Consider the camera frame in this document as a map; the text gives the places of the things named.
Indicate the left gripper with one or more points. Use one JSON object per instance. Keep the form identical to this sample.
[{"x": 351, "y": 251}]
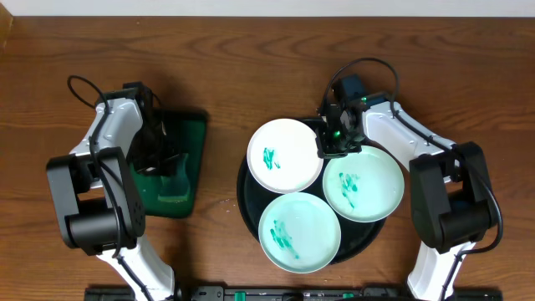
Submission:
[{"x": 155, "y": 165}]

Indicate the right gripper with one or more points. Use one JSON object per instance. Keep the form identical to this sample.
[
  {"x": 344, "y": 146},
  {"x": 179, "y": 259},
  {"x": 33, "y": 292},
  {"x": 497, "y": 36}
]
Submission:
[{"x": 326, "y": 149}]

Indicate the green yellow sponge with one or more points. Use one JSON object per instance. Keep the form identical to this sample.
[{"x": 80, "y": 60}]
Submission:
[{"x": 176, "y": 188}]

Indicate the pale green plate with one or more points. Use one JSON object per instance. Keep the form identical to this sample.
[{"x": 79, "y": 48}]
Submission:
[
  {"x": 299, "y": 233},
  {"x": 364, "y": 187}
]

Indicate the white plate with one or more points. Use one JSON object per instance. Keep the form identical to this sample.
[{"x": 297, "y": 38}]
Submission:
[{"x": 282, "y": 156}]

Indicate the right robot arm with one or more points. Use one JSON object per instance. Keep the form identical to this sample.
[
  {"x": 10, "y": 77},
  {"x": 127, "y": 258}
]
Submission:
[{"x": 453, "y": 208}]

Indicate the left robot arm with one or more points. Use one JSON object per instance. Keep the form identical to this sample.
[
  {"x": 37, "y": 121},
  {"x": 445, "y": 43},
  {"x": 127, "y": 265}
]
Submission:
[{"x": 97, "y": 202}]

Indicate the black rectangular tray green water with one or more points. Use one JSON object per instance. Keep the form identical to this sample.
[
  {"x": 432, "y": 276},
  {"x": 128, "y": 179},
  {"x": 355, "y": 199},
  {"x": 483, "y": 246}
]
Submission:
[{"x": 187, "y": 133}]

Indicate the round black tray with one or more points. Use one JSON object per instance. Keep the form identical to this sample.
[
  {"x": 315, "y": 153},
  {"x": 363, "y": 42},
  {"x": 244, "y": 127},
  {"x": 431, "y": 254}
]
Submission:
[{"x": 253, "y": 199}]

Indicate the pale green plate front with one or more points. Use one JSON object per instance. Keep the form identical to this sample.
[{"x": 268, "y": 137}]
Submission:
[{"x": 299, "y": 233}]

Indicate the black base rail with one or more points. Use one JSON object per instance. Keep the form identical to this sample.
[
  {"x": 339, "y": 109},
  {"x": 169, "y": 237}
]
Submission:
[{"x": 216, "y": 293}]

